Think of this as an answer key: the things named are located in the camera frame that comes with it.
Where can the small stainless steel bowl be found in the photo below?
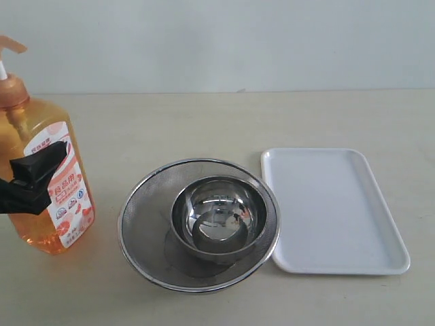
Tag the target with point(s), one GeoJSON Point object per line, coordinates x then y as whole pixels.
{"type": "Point", "coordinates": [220, 218]}

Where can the orange dish soap pump bottle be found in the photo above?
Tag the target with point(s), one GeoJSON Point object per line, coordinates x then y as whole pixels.
{"type": "Point", "coordinates": [28, 125]}

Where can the white rectangular plastic tray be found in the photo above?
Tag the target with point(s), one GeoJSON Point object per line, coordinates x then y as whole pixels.
{"type": "Point", "coordinates": [334, 218]}

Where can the steel mesh strainer basket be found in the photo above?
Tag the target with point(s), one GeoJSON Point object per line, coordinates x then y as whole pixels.
{"type": "Point", "coordinates": [150, 246]}

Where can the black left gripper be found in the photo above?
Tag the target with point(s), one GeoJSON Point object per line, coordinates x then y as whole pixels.
{"type": "Point", "coordinates": [27, 192]}

